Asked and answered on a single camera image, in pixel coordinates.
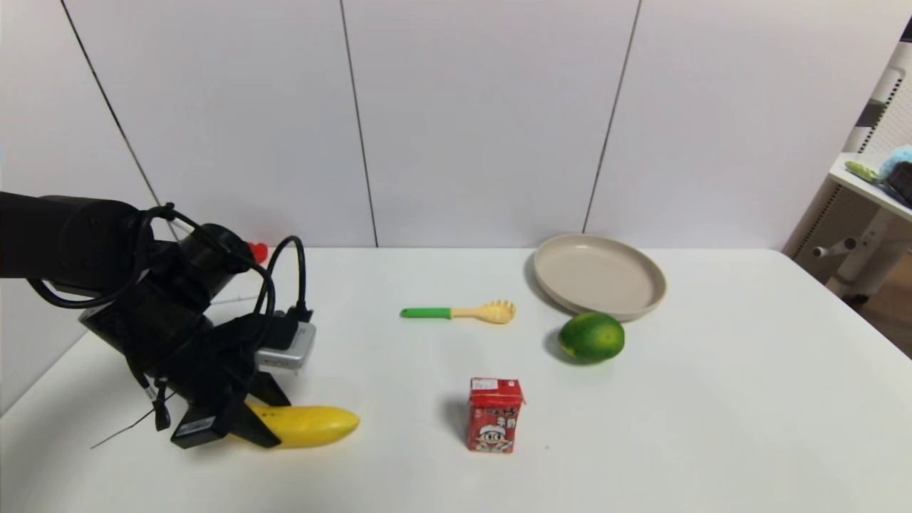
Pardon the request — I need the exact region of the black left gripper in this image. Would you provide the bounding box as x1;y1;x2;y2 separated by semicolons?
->
143;313;291;450

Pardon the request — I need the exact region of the yellow banana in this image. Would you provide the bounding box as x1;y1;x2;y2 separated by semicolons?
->
246;404;361;450

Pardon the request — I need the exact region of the brown round plate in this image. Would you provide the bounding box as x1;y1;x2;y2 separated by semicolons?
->
532;234;668;323

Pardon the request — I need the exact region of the dark object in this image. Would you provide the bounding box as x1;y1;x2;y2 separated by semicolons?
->
884;162;912;209

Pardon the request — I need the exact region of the blue fluffy object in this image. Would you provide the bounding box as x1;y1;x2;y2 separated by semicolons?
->
879;145;912;179

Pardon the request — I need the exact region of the red milk carton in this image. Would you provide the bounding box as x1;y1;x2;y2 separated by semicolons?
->
467;377;526;453

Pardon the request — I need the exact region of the green lime fruit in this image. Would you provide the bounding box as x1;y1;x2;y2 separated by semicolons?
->
557;311;626;363

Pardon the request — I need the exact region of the white side table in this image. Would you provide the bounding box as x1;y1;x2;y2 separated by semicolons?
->
812;152;912;300

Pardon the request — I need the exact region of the white perforated board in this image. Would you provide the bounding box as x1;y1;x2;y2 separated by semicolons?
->
841;43;912;157

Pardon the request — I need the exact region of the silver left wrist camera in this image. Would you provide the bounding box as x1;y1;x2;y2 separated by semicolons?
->
255;321;317;372

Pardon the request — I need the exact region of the black camera cable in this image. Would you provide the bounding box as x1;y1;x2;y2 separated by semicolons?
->
254;235;314;325

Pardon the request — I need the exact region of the thin black wire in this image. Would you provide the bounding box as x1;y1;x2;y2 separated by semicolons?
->
90;378;179;450

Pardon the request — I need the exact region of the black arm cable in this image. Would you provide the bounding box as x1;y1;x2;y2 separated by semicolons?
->
27;203;277;318

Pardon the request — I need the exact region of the green-handled beige pasta spoon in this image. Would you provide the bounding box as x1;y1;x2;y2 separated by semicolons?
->
400;299;516;326

